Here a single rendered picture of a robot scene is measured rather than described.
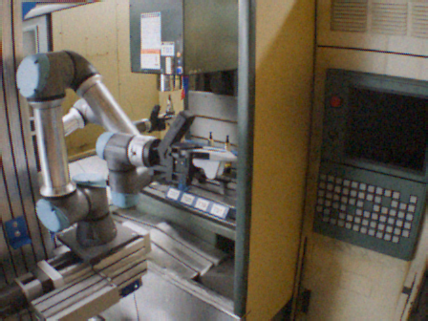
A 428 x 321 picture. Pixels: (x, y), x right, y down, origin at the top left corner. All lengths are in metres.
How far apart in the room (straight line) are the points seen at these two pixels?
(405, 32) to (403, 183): 0.54
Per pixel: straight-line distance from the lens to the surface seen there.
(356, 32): 1.40
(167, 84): 2.20
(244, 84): 1.09
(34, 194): 1.32
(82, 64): 1.11
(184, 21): 1.90
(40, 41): 2.15
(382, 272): 1.65
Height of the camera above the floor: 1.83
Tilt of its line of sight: 19 degrees down
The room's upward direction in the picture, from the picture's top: straight up
